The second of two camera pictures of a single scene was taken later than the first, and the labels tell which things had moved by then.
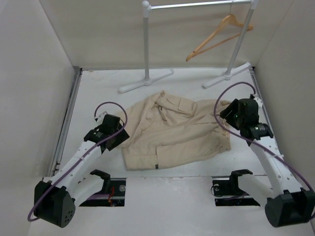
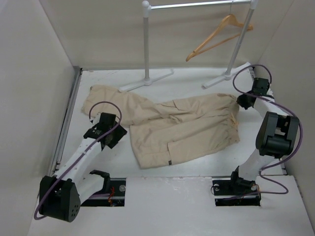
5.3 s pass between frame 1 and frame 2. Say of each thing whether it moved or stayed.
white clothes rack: stayed
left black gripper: stayed
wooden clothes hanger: stayed
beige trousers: moved
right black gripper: moved
